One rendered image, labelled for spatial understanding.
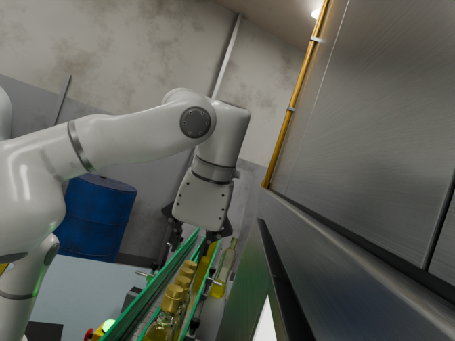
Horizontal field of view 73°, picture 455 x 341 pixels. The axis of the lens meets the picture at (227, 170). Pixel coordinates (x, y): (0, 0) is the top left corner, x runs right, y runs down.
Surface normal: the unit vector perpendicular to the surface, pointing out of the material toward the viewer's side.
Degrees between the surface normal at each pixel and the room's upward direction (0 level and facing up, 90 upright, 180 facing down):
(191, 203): 107
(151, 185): 90
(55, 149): 87
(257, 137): 90
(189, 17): 90
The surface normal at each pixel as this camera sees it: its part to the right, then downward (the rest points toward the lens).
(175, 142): 0.34, 0.54
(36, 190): 0.55, -0.53
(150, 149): 0.11, 0.64
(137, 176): 0.38, 0.13
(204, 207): -0.11, 0.29
